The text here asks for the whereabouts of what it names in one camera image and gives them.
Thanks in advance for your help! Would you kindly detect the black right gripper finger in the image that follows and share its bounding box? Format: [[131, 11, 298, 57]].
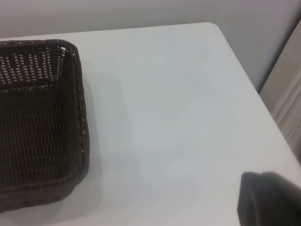
[[237, 171, 301, 226]]

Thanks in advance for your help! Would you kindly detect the dark brown wicker basket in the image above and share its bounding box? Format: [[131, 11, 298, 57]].
[[0, 39, 91, 214]]

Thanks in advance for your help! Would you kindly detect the beige moulded wall panel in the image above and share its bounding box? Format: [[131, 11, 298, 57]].
[[258, 22, 301, 163]]

